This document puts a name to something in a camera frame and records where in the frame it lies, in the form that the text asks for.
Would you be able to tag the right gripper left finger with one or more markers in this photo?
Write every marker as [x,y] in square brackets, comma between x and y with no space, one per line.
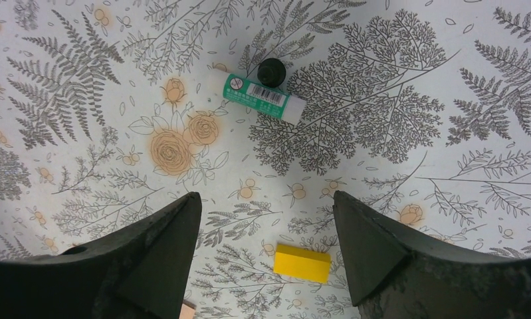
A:
[139,271]

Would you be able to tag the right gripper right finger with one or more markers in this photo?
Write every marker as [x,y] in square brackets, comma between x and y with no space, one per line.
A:
[394,271]

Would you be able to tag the green white glue stick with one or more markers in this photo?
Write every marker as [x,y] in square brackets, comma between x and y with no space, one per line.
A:
[256,96]

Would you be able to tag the tan paper envelope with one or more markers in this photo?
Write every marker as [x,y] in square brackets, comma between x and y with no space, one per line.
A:
[187,311]

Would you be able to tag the yellow toy brick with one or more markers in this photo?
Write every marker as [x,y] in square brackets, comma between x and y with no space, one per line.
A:
[301,263]

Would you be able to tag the floral patterned table mat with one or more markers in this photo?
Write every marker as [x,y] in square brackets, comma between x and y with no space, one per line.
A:
[420,109]

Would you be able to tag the small black round knob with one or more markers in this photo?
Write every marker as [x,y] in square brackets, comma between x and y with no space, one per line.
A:
[271,72]

